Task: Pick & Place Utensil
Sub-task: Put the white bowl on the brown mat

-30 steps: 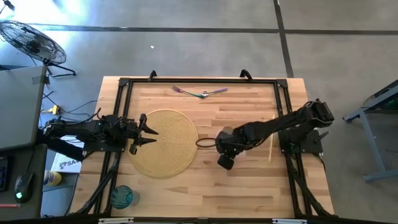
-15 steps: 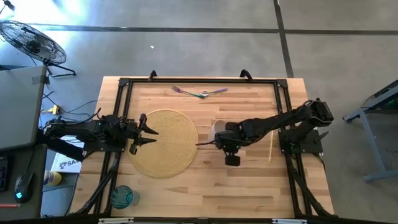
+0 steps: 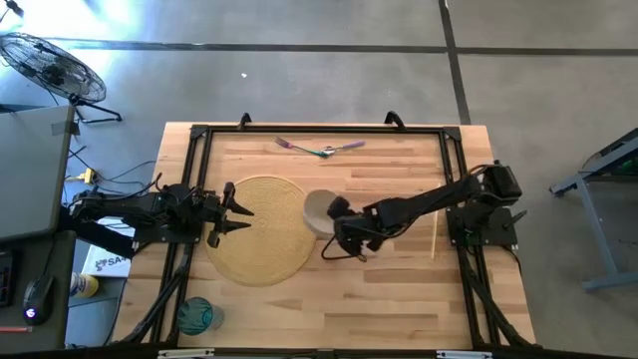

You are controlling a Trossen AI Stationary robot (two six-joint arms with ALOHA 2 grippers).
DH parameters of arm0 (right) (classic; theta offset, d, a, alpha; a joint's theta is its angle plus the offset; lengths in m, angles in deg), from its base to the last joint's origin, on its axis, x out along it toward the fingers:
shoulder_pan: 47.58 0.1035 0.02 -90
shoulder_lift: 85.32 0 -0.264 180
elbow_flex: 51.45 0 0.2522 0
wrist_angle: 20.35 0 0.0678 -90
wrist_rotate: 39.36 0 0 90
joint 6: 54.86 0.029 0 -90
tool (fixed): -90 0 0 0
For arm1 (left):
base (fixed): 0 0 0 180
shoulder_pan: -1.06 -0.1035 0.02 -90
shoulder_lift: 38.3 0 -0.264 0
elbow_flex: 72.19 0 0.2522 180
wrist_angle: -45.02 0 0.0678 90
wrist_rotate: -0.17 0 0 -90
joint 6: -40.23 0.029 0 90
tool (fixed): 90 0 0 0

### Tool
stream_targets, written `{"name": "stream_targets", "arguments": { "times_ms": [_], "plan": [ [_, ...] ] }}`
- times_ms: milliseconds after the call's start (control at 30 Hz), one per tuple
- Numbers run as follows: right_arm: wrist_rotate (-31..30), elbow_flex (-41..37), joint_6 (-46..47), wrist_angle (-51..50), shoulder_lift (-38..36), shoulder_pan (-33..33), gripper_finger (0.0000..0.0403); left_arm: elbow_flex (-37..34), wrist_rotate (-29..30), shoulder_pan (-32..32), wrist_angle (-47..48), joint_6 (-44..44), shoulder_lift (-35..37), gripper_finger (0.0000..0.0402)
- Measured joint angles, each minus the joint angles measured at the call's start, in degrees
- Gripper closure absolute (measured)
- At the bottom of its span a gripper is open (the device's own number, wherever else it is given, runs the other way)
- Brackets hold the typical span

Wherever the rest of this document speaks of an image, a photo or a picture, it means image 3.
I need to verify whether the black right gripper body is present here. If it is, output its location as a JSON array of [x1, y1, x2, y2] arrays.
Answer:
[[333, 208, 383, 256]]

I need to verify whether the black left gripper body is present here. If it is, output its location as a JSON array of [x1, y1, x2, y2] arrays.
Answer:
[[197, 181, 236, 249]]

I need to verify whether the cream ribbed bowl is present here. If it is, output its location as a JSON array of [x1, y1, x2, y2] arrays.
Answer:
[[302, 188, 341, 241]]

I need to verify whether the iridescent metal spoon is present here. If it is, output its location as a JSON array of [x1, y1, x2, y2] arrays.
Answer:
[[321, 140, 367, 157]]

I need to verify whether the iridescent metal fork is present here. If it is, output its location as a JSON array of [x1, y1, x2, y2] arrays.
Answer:
[[274, 137, 331, 159]]

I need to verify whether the teal faceted plastic tumbler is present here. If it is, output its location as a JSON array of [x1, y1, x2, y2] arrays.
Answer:
[[175, 296, 225, 337]]

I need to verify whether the round woven straw placemat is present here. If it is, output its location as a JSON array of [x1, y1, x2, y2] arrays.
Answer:
[[203, 175, 318, 288]]

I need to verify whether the thin wooden stick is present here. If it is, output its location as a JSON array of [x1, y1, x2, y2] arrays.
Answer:
[[430, 182, 442, 261]]

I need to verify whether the white printed box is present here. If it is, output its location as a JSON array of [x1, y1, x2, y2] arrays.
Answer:
[[80, 215, 136, 279]]

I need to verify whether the yellow and white bottle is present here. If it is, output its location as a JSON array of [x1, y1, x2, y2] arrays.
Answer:
[[69, 270, 101, 300]]

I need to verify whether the dark desk surface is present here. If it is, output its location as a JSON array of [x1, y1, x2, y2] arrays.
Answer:
[[0, 230, 77, 351]]

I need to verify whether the black computer mouse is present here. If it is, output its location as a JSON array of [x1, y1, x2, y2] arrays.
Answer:
[[21, 272, 56, 327]]

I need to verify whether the black floor fan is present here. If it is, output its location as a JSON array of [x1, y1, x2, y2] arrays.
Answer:
[[0, 31, 124, 125]]

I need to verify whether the black keyboard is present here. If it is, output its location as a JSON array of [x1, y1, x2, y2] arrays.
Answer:
[[0, 248, 17, 308]]

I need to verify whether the black aluminium table frame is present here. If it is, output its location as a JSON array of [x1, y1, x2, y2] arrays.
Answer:
[[114, 123, 538, 351]]

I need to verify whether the black floor cable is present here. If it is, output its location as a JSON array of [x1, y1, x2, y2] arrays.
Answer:
[[64, 144, 159, 200]]

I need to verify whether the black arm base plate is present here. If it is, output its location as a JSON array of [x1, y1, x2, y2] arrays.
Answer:
[[445, 205, 520, 249]]

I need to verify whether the silver aluminium extrusion post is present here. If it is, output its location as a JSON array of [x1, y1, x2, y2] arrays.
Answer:
[[436, 349, 494, 359], [158, 348, 216, 359]]

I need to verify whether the grey metal table frame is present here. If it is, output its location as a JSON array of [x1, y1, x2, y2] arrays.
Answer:
[[548, 126, 638, 294]]

